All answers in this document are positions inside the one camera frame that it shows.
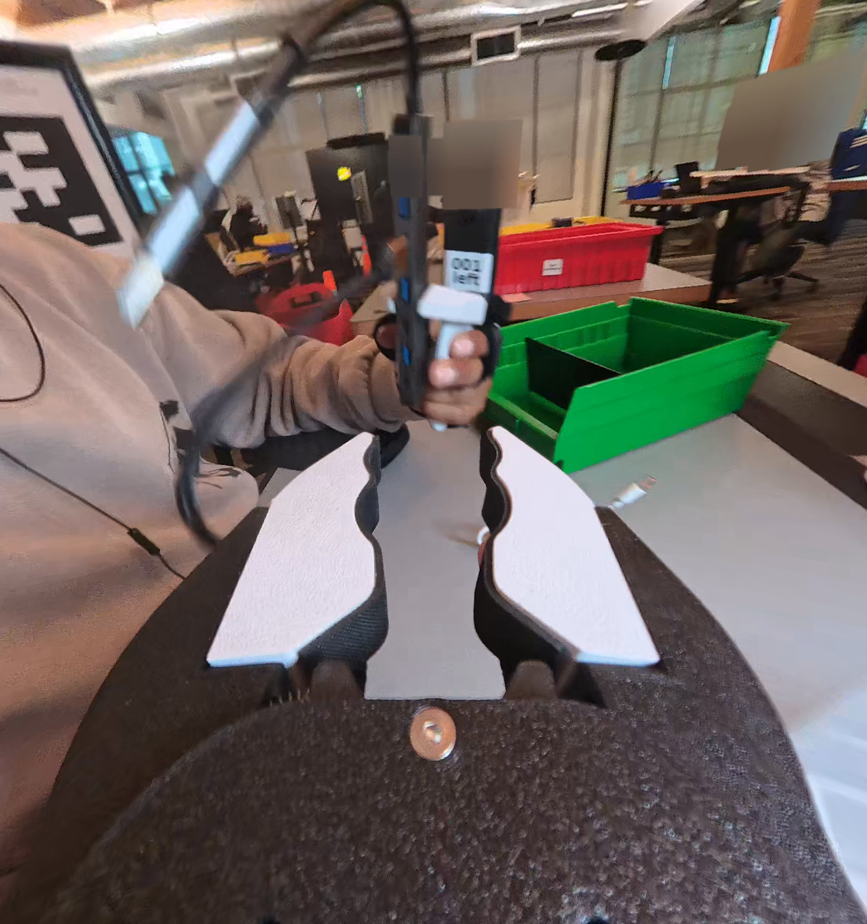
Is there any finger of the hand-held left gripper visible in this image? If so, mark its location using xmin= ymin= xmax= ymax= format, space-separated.
xmin=417 ymin=285 xmax=487 ymax=324

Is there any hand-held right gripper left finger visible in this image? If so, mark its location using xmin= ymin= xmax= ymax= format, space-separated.
xmin=206 ymin=432 xmax=390 ymax=668

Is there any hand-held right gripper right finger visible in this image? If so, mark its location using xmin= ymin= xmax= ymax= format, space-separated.
xmin=474 ymin=426 xmax=662 ymax=676

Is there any grey usb hub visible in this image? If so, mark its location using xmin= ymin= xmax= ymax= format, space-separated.
xmin=389 ymin=114 xmax=436 ymax=411

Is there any green plastic bin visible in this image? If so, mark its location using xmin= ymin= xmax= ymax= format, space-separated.
xmin=485 ymin=296 xmax=790 ymax=475

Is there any person's left forearm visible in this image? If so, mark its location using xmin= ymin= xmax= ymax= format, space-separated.
xmin=210 ymin=310 xmax=423 ymax=452

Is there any person's left hand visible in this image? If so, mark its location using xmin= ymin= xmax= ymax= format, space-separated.
xmin=422 ymin=328 xmax=494 ymax=428

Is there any yellow plastic bin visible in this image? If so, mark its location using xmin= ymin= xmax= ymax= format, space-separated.
xmin=502 ymin=215 xmax=625 ymax=235

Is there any black divider panel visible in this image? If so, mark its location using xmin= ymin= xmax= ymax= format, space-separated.
xmin=524 ymin=338 xmax=624 ymax=412

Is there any black monitor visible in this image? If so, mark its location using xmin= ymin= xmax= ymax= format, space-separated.
xmin=305 ymin=132 xmax=391 ymax=284

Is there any grey-topped table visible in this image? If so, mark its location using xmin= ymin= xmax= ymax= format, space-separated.
xmin=350 ymin=262 xmax=714 ymax=326

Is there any wooden table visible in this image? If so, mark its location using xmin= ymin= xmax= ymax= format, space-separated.
xmin=823 ymin=172 xmax=867 ymax=371
xmin=620 ymin=185 xmax=797 ymax=304

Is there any black floor lamp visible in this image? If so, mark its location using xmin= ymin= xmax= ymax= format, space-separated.
xmin=594 ymin=39 xmax=649 ymax=218

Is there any window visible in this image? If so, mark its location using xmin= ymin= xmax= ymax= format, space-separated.
xmin=109 ymin=126 xmax=179 ymax=218
xmin=612 ymin=16 xmax=779 ymax=191

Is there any black office chair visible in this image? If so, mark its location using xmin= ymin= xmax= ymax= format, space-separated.
xmin=746 ymin=215 xmax=822 ymax=298

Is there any wooden column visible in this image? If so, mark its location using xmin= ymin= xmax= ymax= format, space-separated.
xmin=767 ymin=0 xmax=826 ymax=75

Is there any blue office chair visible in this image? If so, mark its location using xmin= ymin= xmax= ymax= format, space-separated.
xmin=830 ymin=128 xmax=867 ymax=180

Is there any large black-white marker board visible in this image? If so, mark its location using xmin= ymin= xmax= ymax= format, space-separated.
xmin=0 ymin=36 xmax=144 ymax=255

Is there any thin black cord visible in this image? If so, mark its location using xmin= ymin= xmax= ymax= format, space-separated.
xmin=0 ymin=253 xmax=187 ymax=580

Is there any duct vent grille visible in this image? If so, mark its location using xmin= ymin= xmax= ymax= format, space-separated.
xmin=471 ymin=27 xmax=523 ymax=66

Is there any black usb cable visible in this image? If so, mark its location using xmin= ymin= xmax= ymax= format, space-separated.
xmin=116 ymin=0 xmax=423 ymax=329

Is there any silver ventilation duct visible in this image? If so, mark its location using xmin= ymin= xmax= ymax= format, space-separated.
xmin=73 ymin=0 xmax=651 ymax=91

